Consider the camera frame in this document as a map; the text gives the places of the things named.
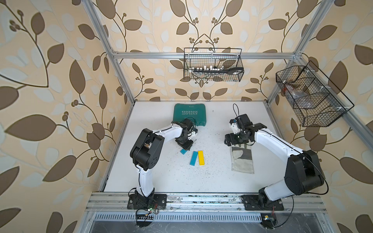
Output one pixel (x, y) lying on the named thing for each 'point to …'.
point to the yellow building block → (201, 158)
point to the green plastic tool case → (195, 111)
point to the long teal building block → (193, 158)
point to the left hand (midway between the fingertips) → (188, 146)
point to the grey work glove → (242, 160)
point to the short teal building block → (183, 151)
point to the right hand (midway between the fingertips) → (231, 140)
